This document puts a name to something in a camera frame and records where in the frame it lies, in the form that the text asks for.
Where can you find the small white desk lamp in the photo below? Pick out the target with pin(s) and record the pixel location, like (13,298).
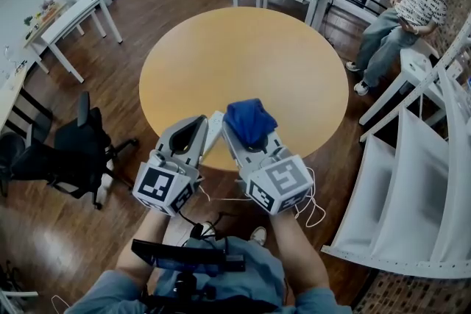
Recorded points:
(13,60)

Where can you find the small green plant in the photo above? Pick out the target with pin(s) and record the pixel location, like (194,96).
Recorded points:
(28,20)

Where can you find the blue cloth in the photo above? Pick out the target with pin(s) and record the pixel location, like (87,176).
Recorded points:
(246,121)

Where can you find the person's right forearm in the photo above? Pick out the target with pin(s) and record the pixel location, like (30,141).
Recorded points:
(298,253)

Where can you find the person's left forearm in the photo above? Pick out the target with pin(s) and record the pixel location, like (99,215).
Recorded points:
(143,246)

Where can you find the white power strip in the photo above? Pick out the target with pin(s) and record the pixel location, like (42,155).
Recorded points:
(213,128)

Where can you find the black office chair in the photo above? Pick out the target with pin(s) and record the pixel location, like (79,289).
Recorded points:
(79,143)

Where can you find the potted flower plant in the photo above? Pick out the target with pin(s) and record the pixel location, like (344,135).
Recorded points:
(48,5)

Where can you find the wooden side table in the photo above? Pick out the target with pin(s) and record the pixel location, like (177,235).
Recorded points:
(38,27)

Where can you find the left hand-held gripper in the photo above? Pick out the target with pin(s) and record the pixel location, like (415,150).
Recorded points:
(158,185)

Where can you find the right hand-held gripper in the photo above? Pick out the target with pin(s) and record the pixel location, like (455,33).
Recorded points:
(283,176)

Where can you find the black chest-mounted phone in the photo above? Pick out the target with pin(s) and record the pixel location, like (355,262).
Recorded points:
(184,253)

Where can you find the person's white shoe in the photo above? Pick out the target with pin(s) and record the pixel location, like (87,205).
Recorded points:
(258,235)

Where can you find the beige curved desk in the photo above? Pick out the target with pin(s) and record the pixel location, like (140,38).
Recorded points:
(9,95)

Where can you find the white metal shelf rack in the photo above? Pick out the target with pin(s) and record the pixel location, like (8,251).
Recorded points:
(404,187)

